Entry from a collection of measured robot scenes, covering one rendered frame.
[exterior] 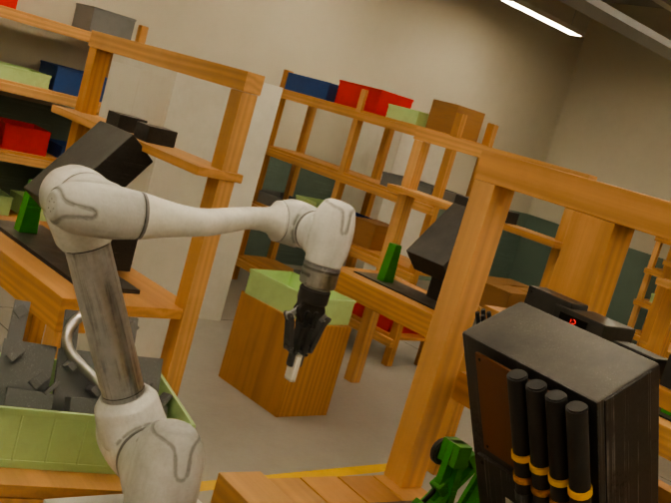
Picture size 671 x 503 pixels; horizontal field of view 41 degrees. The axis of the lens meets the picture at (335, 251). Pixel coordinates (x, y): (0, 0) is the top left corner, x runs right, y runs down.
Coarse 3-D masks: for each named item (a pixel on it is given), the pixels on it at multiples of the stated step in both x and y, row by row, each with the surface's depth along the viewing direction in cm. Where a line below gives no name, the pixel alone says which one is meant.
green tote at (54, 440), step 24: (168, 384) 283; (0, 408) 232; (24, 408) 235; (168, 408) 276; (0, 432) 234; (24, 432) 236; (48, 432) 239; (72, 432) 242; (0, 456) 235; (24, 456) 238; (48, 456) 241; (72, 456) 244; (96, 456) 247
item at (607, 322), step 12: (564, 312) 224; (576, 312) 222; (588, 312) 227; (576, 324) 221; (588, 324) 218; (600, 324) 215; (612, 324) 219; (624, 324) 224; (600, 336) 215; (612, 336) 217; (624, 336) 220; (660, 384) 201
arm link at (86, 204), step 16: (80, 176) 183; (96, 176) 184; (64, 192) 174; (80, 192) 175; (96, 192) 176; (112, 192) 178; (128, 192) 181; (48, 208) 176; (64, 208) 174; (80, 208) 175; (96, 208) 175; (112, 208) 177; (128, 208) 179; (144, 208) 181; (64, 224) 175; (80, 224) 175; (96, 224) 176; (112, 224) 178; (128, 224) 179; (144, 224) 181
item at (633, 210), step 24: (480, 168) 266; (504, 168) 258; (528, 168) 251; (528, 192) 250; (552, 192) 244; (576, 192) 237; (600, 192) 231; (624, 192) 226; (600, 216) 230; (624, 216) 225; (648, 216) 219
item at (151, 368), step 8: (136, 320) 275; (136, 328) 273; (144, 360) 276; (152, 360) 277; (160, 360) 279; (144, 368) 276; (152, 368) 277; (160, 368) 279; (144, 376) 276; (152, 376) 277; (160, 376) 279
